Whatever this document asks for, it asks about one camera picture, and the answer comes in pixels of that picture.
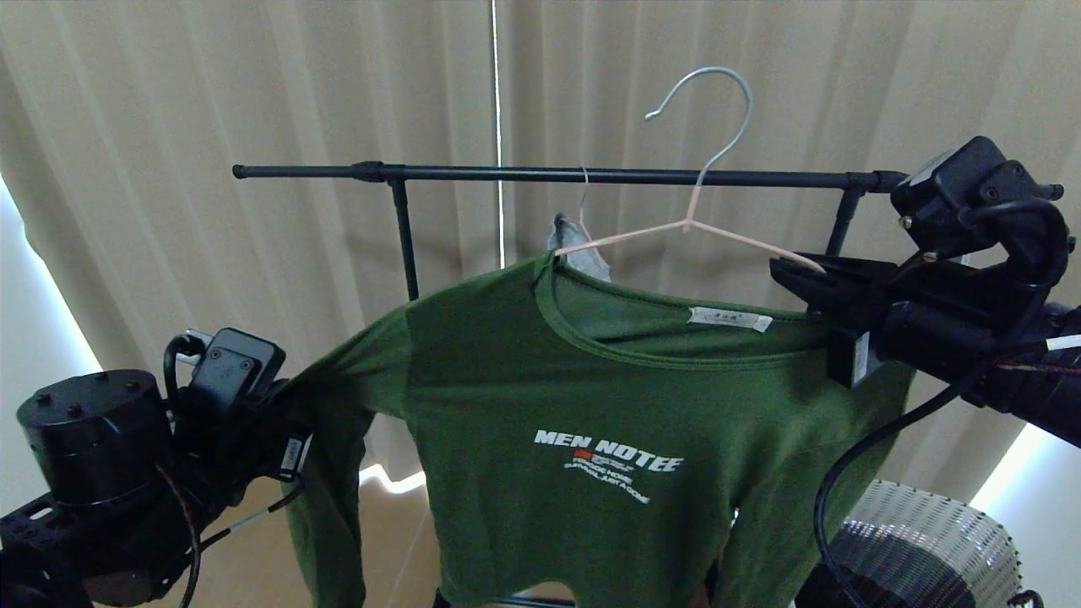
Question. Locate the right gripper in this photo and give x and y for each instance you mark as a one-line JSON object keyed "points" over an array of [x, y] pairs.
{"points": [[920, 338]]}

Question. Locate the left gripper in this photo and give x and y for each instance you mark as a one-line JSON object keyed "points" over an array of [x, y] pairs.
{"points": [[245, 447]]}

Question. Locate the pink clothes hanger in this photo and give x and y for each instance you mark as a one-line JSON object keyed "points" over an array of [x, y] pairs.
{"points": [[583, 203], [735, 238]]}

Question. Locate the olive green garment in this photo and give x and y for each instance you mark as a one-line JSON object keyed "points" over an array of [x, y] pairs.
{"points": [[591, 380]]}

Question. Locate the pale grey shorts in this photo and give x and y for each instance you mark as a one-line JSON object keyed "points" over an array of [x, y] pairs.
{"points": [[591, 262]]}

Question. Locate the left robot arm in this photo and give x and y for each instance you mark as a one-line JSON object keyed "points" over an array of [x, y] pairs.
{"points": [[84, 447]]}

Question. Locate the white laundry basket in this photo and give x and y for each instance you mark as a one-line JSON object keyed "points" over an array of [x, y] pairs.
{"points": [[920, 523]]}

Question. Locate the black clothes rack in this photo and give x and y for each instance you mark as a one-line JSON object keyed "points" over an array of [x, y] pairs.
{"points": [[507, 174]]}

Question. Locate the beige curtain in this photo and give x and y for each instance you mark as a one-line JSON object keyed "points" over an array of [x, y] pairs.
{"points": [[253, 84]]}

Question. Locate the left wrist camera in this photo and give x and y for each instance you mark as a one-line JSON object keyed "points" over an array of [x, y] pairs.
{"points": [[232, 367]]}

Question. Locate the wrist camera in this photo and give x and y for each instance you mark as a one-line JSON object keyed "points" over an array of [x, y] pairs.
{"points": [[232, 367], [963, 203]]}

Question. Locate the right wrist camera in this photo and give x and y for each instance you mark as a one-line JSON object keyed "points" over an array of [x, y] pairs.
{"points": [[963, 203]]}

